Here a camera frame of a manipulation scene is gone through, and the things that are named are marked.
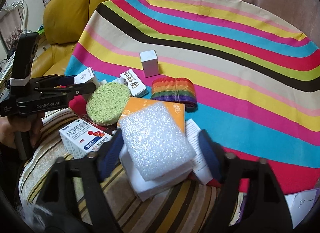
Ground white dental box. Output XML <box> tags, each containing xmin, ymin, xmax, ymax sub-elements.
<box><xmin>120</xmin><ymin>69</ymin><xmax>148</xmax><ymax>97</ymax></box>

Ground white foam block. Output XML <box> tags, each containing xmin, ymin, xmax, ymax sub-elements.
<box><xmin>119</xmin><ymin>102</ymin><xmax>196</xmax><ymax>181</ymax></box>

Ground person's left hand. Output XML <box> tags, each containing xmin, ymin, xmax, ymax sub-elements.
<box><xmin>1</xmin><ymin>113</ymin><xmax>45</xmax><ymax>148</ymax></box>

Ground red cloth item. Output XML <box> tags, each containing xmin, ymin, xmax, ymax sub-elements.
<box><xmin>69</xmin><ymin>95</ymin><xmax>87</xmax><ymax>116</ymax></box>

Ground small white carton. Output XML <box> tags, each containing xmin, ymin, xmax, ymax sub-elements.
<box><xmin>74</xmin><ymin>67</ymin><xmax>100</xmax><ymax>88</ymax></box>

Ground white storage tray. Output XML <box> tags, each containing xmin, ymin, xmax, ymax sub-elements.
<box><xmin>285</xmin><ymin>188</ymin><xmax>319</xmax><ymax>228</ymax></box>

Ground green round sponge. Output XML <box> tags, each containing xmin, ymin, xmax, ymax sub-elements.
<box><xmin>86</xmin><ymin>82</ymin><xmax>131</xmax><ymax>126</ymax></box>

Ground white blue medicine box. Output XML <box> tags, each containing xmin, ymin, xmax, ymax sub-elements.
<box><xmin>59</xmin><ymin>119</ymin><xmax>112</xmax><ymax>159</ymax></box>

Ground yellow leather sofa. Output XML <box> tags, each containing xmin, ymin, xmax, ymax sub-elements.
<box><xmin>31</xmin><ymin>0</ymin><xmax>107</xmax><ymax>78</ymax></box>

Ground white ornate chair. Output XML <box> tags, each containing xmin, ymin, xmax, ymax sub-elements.
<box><xmin>1</xmin><ymin>0</ymin><xmax>28</xmax><ymax>52</ymax></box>

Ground white paper leaflet box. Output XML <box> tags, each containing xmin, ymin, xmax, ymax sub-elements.
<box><xmin>185</xmin><ymin>119</ymin><xmax>213</xmax><ymax>185</ymax></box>

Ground small white cube box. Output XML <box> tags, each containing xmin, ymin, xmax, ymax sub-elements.
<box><xmin>139</xmin><ymin>50</ymin><xmax>159</xmax><ymax>77</ymax></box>

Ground large white box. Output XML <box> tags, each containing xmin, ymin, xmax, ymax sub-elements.
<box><xmin>119</xmin><ymin>145</ymin><xmax>193</xmax><ymax>202</ymax></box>

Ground orange flat box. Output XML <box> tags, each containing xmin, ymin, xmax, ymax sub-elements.
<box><xmin>117</xmin><ymin>97</ymin><xmax>186</xmax><ymax>133</ymax></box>

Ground rainbow striped folded band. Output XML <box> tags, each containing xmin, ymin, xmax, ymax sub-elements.
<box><xmin>151</xmin><ymin>77</ymin><xmax>197</xmax><ymax>111</ymax></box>

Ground rainbow striped cloth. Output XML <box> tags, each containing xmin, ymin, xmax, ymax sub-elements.
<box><xmin>65</xmin><ymin>0</ymin><xmax>319</xmax><ymax>193</ymax></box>

